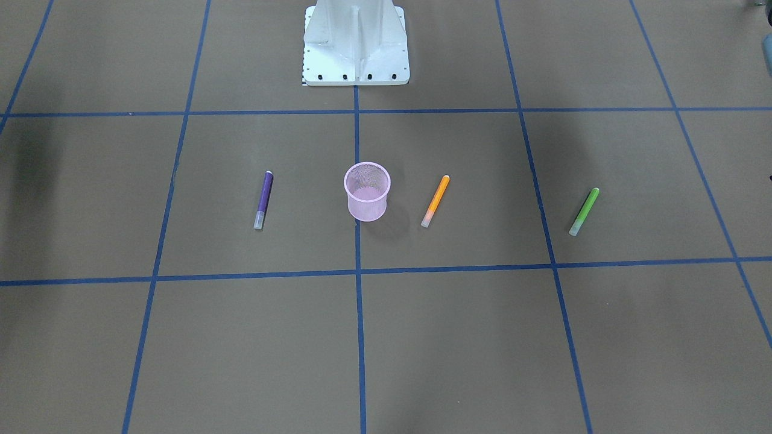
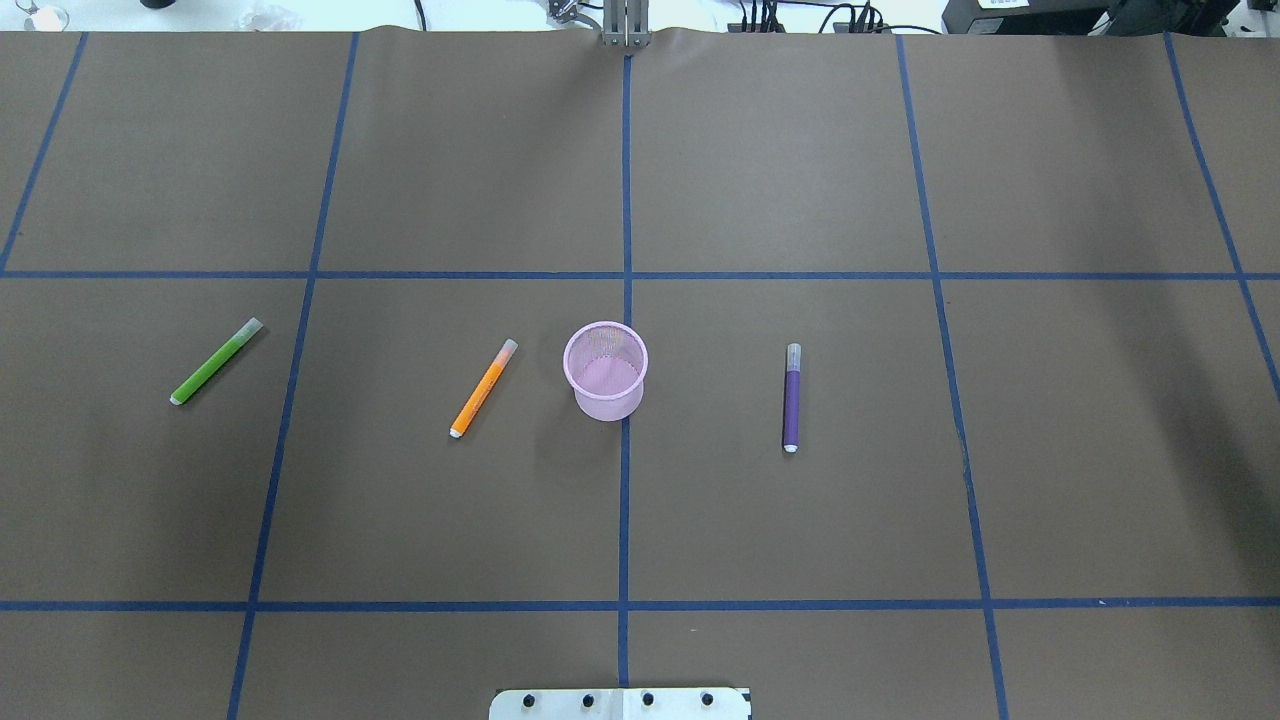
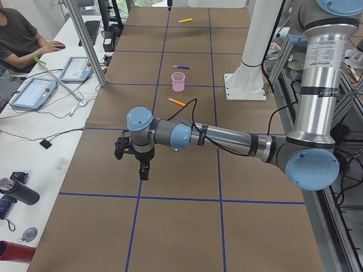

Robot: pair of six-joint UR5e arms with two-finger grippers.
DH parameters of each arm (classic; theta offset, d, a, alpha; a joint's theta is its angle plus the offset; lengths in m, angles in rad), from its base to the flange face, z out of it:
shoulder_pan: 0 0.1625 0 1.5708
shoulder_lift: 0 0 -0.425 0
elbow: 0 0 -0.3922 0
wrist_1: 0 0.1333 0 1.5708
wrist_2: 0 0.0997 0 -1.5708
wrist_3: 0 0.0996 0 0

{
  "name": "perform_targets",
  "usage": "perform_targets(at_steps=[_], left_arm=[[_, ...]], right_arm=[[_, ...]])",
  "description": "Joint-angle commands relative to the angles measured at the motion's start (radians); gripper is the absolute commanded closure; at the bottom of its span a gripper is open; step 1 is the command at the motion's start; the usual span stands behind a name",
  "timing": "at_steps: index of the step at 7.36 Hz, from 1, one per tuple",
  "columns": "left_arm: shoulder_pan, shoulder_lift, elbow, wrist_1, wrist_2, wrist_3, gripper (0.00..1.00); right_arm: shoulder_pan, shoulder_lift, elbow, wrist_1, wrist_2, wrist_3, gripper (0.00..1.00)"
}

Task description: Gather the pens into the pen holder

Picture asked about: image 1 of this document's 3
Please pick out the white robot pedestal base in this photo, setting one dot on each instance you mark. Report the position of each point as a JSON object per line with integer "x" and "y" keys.
{"x": 355, "y": 43}

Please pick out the orange marker pen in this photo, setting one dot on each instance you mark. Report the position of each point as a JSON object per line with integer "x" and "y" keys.
{"x": 436, "y": 200}

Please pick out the green marker pen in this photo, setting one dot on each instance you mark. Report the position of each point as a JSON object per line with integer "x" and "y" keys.
{"x": 584, "y": 211}

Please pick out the pink mesh pen holder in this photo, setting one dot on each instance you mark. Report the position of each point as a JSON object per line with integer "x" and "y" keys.
{"x": 367, "y": 185}

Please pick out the purple marker pen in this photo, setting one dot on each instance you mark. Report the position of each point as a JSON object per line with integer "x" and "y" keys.
{"x": 265, "y": 193}

